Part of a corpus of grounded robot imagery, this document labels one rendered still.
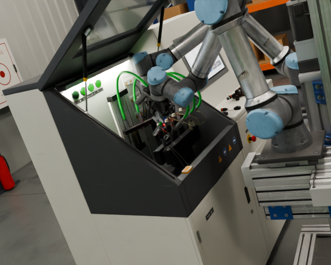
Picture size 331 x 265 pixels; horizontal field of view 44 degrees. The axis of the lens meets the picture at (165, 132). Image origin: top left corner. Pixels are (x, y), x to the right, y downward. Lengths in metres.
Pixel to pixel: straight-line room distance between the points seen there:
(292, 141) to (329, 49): 0.36
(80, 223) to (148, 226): 0.45
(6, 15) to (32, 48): 0.64
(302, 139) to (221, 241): 0.76
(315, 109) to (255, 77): 0.44
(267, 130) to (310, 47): 0.45
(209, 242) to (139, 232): 0.34
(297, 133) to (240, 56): 0.37
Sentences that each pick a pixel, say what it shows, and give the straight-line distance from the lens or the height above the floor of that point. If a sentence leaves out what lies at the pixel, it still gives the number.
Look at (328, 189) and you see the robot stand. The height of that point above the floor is 0.95.
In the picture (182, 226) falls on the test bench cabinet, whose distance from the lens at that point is 1.86.
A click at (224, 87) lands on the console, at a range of 2.76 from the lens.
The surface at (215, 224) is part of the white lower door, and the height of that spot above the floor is 0.63.
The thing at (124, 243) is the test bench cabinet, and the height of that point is 0.62.
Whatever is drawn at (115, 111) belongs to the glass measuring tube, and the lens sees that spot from 2.25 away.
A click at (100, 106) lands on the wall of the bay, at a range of 2.20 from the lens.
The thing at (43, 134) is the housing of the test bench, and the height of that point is 1.24.
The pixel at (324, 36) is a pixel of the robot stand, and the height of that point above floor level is 1.39.
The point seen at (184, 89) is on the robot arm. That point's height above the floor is 1.35.
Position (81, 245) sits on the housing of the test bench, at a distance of 2.39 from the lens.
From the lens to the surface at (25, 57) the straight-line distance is 7.07.
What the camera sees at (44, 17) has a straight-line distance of 7.65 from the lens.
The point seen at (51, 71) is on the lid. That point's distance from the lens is 1.88.
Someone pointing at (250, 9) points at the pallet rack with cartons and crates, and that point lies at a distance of 7.07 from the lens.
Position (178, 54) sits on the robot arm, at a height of 1.44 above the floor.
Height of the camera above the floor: 1.67
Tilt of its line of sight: 17 degrees down
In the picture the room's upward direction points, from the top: 18 degrees counter-clockwise
